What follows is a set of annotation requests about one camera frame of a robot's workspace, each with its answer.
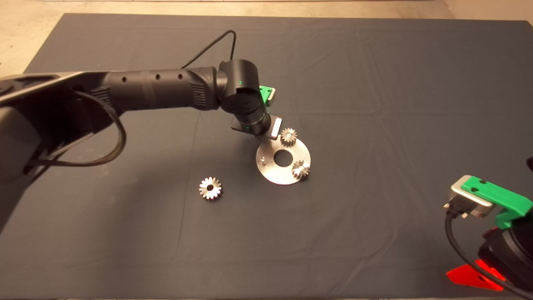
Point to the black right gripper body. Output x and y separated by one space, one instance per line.
497 252

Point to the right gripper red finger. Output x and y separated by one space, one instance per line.
490 233
466 276

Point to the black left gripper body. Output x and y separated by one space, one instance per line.
276 127

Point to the large steel gear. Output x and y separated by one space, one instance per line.
210 188

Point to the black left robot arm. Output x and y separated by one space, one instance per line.
158 89

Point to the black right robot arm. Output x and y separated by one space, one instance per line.
522 254

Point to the small steel gear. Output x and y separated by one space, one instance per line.
288 137
300 170

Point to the round metal plate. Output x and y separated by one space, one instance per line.
275 173

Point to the dark grey table cloth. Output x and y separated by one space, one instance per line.
374 104

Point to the green left camera mount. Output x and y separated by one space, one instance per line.
265 91

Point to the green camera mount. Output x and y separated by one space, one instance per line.
265 91
495 193

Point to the green right camera mount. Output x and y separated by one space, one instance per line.
495 193

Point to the silver right camera box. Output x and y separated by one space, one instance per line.
468 198

